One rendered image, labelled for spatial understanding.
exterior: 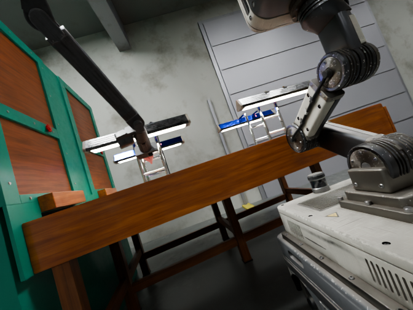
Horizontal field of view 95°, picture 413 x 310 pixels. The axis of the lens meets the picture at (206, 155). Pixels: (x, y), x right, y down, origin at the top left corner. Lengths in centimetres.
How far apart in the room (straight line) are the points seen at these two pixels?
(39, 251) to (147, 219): 39
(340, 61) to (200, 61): 311
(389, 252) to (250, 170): 56
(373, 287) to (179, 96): 315
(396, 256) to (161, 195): 70
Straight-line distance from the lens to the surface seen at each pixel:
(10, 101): 126
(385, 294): 61
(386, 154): 64
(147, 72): 362
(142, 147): 88
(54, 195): 108
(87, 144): 124
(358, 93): 435
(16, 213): 99
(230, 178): 87
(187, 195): 83
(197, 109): 327
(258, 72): 364
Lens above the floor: 72
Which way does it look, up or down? 5 degrees up
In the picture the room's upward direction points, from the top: 19 degrees counter-clockwise
